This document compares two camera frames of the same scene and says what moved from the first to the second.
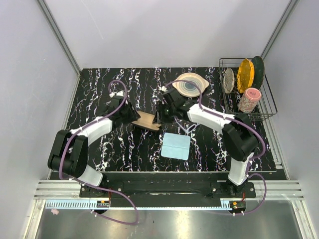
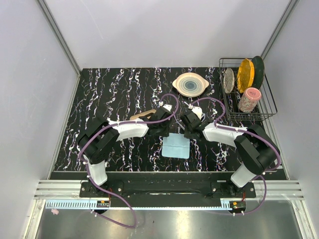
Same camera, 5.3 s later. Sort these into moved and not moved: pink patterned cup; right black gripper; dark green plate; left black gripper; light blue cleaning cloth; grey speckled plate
Moved: left black gripper; right black gripper
Not moved: pink patterned cup; grey speckled plate; light blue cleaning cloth; dark green plate
